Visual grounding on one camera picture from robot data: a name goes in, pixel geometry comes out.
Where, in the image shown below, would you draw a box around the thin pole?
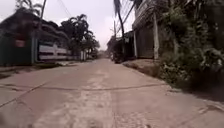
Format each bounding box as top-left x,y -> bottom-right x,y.
38,0 -> 48,31

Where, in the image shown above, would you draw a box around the grey building with balcony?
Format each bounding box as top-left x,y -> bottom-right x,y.
131,0 -> 168,60

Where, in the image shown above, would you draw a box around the dark low building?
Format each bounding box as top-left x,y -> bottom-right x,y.
106,31 -> 136,64

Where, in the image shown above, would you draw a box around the palm tree with thin trunk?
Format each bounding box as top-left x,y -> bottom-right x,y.
112,0 -> 127,63

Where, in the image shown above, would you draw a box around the grey concrete road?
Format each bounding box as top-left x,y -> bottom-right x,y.
0,58 -> 224,128

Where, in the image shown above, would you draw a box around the pale concrete pillar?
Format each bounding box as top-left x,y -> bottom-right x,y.
152,11 -> 160,61

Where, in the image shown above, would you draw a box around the group of dark trees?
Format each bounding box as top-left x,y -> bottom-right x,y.
59,13 -> 101,60

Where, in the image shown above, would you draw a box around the white slatted gate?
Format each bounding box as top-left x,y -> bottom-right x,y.
37,41 -> 73,62

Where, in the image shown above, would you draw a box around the overgrown green bushes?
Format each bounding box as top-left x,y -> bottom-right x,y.
158,0 -> 224,91

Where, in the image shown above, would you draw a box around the overhead wires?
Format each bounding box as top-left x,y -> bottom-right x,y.
114,0 -> 138,34

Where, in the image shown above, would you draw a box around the building with green wall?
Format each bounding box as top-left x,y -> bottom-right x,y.
0,9 -> 73,67

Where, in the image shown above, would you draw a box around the dirt verge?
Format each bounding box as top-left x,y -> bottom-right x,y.
121,58 -> 161,78

